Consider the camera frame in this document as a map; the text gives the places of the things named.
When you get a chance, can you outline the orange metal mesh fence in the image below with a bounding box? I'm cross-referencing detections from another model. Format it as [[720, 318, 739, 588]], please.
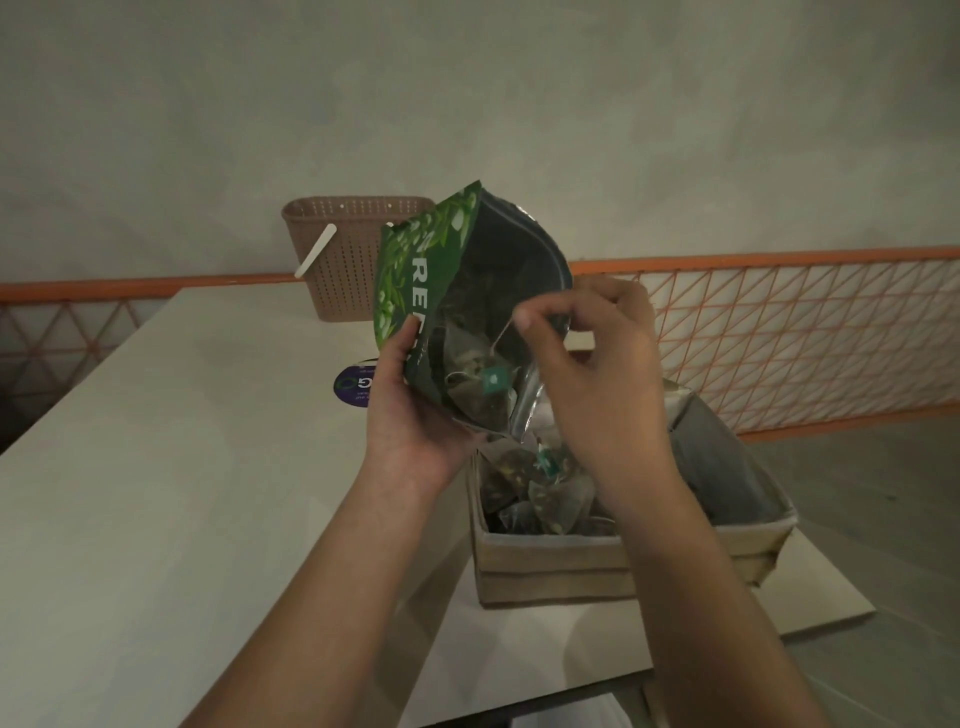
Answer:
[[0, 245, 960, 444]]

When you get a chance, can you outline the round blue sticker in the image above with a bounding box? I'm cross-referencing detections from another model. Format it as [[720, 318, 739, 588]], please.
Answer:
[[332, 363, 374, 410]]

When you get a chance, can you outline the brown perforated plastic basket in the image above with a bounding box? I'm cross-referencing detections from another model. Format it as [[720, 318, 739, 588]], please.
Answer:
[[281, 196, 436, 322]]

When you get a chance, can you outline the person's right hand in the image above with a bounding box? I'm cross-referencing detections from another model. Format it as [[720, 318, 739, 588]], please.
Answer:
[[513, 275, 710, 541]]

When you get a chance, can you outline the green tea pouch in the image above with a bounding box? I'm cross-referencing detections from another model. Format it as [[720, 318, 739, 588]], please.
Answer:
[[372, 179, 575, 444]]

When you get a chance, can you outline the person's left hand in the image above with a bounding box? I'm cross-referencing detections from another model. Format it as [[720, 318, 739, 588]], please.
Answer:
[[363, 314, 481, 493]]

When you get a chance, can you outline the person's right forearm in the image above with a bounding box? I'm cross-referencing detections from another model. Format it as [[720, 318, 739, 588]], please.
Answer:
[[622, 506, 826, 728]]

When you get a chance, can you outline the green tea bag with tag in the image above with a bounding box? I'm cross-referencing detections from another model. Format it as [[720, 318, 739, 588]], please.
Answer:
[[479, 314, 523, 395]]

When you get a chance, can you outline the beige fabric storage box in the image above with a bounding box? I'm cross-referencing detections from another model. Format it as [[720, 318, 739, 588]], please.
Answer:
[[466, 374, 799, 609]]

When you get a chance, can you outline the person's left forearm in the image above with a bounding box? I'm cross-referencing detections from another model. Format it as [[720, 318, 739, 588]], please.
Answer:
[[183, 453, 444, 728]]

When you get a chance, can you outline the pile of green tea bags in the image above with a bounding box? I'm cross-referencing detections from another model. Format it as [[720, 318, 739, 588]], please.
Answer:
[[442, 269, 541, 429], [479, 431, 624, 538]]

